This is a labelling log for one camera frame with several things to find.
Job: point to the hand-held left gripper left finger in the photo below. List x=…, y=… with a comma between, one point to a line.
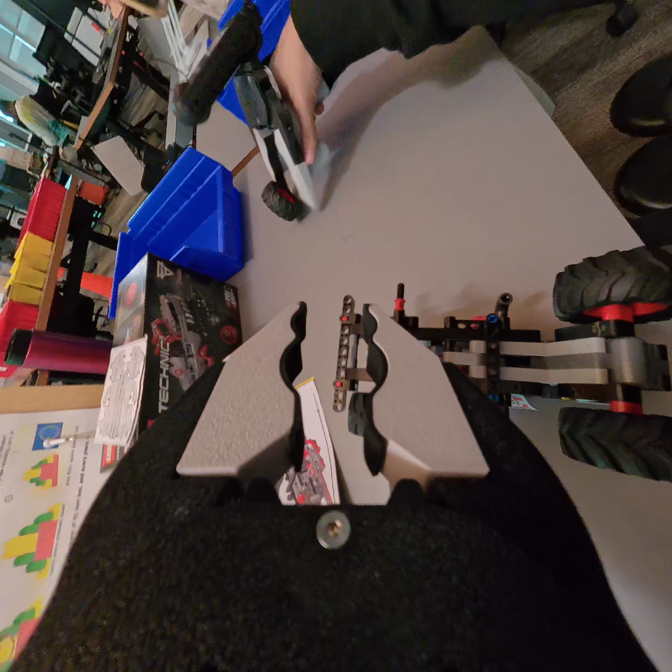
x=246, y=399

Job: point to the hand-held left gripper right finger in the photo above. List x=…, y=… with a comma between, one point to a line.
x=430, y=409

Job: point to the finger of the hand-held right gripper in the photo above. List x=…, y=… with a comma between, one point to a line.
x=321, y=173
x=278, y=157

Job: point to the small black toy wheel red hub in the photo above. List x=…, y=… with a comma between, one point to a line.
x=283, y=202

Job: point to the person's right forearm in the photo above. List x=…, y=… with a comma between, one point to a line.
x=367, y=26

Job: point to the white desk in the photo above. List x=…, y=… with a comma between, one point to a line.
x=446, y=210

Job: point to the person's right hand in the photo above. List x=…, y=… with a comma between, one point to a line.
x=299, y=78

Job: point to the blue plastic bin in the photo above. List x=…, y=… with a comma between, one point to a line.
x=275, y=26
x=119, y=273
x=194, y=220

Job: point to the toy instruction booklet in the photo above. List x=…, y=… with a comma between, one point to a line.
x=317, y=441

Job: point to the small printed paper scrap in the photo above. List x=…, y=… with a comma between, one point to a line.
x=522, y=402

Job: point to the black toy kit box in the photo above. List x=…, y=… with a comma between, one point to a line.
x=183, y=325

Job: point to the dark grey holed toy beam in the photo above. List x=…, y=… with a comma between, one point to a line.
x=344, y=346

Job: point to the white sticker sheet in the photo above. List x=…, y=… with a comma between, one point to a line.
x=123, y=393

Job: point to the wooden table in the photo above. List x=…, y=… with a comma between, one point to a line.
x=99, y=99

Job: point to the toy truck chassis big tyres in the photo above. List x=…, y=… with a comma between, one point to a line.
x=556, y=357

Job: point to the magenta metal bottle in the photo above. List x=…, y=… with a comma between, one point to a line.
x=63, y=351

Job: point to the cardboard sheet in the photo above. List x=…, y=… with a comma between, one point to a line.
x=47, y=399

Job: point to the paper with coloured block pictures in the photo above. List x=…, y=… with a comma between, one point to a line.
x=42, y=498

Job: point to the row of red yellow bins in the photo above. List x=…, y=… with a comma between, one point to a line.
x=31, y=246

